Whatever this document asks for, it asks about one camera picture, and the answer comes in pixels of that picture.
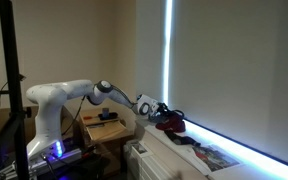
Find dark navy cloth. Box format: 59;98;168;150
164;130;200;147

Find colourful magazine on sill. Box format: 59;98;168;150
193;146;240;172

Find open wooden top drawer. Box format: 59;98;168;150
86;121;129;143

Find white radiator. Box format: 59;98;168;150
124;140;180;180

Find dark booklet in drawer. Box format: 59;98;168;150
89;123;105;128

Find maroon baseball cap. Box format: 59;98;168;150
155;116;186;133

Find orange handled screwdriver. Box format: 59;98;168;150
83;116;92;120

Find aluminium robot base rails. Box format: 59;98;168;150
0;148;83;180

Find black camera tripod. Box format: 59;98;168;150
0;0;29;180

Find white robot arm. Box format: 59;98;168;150
26;80;159;161

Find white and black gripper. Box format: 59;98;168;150
132;94;159;116

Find blue metal can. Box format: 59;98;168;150
102;108;109;118

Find light wooden drawer cabinet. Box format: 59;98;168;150
79;109;133;177

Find black plastic tray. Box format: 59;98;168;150
98;112;118;121

